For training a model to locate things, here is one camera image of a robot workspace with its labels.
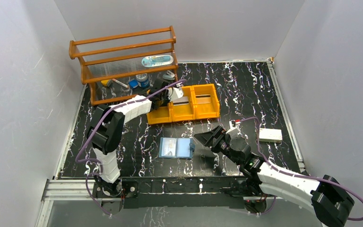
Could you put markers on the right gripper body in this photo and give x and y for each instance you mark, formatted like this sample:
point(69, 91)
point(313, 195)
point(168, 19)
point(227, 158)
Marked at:
point(217, 139)

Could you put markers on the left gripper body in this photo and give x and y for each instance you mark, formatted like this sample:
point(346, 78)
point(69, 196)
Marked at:
point(158, 88)

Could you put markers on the orange card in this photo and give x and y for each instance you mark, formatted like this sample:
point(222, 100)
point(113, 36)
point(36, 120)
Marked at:
point(204, 99)

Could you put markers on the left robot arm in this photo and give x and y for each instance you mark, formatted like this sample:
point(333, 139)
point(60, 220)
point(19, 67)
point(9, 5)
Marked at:
point(106, 126)

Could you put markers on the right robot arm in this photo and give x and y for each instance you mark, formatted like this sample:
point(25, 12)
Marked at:
point(329, 202)

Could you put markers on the grey striped card in bin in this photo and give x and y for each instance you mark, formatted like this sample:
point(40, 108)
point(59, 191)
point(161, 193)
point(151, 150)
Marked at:
point(181, 101)

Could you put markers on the pale blue printed card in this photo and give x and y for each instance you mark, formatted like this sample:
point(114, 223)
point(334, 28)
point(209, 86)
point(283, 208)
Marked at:
point(168, 147)

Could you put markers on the left yellow plastic bin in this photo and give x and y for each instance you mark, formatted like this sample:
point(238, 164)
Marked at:
point(161, 115)

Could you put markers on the white stapler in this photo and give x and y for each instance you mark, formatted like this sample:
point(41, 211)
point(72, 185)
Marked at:
point(169, 75)

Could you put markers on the white blue round tin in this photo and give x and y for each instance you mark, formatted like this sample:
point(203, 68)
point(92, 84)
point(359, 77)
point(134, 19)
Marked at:
point(142, 80)

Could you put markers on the right yellow plastic bin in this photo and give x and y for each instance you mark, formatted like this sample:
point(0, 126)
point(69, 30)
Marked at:
point(207, 111)

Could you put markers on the small blue box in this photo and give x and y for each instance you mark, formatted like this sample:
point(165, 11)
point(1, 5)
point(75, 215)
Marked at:
point(133, 84)

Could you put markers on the white rectangular box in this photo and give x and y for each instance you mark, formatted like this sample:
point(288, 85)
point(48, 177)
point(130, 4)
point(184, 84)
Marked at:
point(270, 135)

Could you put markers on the blue white oval package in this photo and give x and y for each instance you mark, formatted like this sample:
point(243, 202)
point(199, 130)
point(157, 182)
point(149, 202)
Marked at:
point(157, 60)

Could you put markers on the white red marker pen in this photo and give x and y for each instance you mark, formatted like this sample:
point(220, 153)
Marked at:
point(120, 83)

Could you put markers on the yellow grey sponge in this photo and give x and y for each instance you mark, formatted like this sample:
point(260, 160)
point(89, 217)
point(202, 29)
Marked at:
point(106, 83)

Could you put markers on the wooden shelf rack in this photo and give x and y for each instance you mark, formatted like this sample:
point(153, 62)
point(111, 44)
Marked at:
point(121, 56)

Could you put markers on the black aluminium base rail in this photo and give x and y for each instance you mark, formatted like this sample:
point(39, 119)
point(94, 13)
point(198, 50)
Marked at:
point(139, 192)

